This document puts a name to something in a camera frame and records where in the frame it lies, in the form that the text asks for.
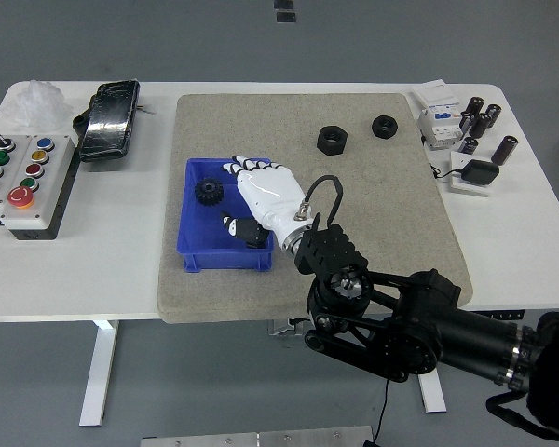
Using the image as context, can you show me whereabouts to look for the large black gear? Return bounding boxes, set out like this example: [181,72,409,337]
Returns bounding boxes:
[194,178,226,209]

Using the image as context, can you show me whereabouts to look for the grey-brown mat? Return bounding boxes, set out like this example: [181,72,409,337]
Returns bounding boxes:
[157,92,475,325]

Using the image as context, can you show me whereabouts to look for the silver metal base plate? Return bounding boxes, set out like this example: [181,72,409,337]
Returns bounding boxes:
[140,425,379,447]

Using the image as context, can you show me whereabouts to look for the black square puck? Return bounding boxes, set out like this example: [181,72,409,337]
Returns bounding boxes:
[460,159,501,188]

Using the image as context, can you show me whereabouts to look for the small black hex nut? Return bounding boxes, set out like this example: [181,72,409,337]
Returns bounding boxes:
[371,115,400,140]

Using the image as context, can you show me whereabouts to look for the white table leg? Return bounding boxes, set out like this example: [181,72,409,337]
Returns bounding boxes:
[77,319,120,427]
[416,370,448,414]

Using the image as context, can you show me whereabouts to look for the thin black puck cord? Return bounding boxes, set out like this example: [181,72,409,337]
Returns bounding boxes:
[429,163,467,181]

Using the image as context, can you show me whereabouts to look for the large black hex nut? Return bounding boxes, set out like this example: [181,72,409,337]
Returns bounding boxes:
[316,124,349,156]

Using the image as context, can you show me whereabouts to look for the grey table control box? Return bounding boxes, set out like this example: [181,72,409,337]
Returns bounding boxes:
[266,318,307,337]

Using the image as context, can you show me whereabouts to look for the long black floor cable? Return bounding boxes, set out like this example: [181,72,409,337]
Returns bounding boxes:
[365,377,393,443]

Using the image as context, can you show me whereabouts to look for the crumpled clear plastic bag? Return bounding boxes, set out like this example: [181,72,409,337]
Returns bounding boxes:
[3,79,74,129]

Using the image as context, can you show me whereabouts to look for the black wrapped pouch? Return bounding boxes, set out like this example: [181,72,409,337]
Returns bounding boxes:
[73,79,142,163]

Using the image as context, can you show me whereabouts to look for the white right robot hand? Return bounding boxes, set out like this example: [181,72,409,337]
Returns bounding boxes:
[220,154,311,251]

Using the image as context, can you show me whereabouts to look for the blue plastic box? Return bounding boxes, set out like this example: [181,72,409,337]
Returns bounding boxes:
[175,157,278,274]

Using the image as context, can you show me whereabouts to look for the white emergency-stop button box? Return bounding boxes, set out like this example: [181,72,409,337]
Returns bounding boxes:
[0,134,78,241]

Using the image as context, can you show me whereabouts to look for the white circuit breaker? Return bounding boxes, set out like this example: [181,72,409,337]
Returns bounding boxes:
[410,79,465,151]

